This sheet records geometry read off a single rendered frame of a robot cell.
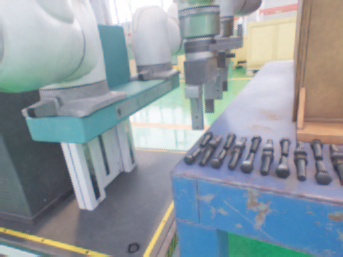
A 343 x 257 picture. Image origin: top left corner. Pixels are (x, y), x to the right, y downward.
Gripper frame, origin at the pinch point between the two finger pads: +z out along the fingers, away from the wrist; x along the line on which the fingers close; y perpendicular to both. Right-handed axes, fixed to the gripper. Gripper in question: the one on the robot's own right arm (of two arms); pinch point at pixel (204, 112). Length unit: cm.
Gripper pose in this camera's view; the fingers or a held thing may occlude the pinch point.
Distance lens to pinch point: 57.1
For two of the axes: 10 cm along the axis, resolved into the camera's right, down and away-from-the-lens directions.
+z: 1.0, 9.4, 3.4
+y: -9.3, -0.3, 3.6
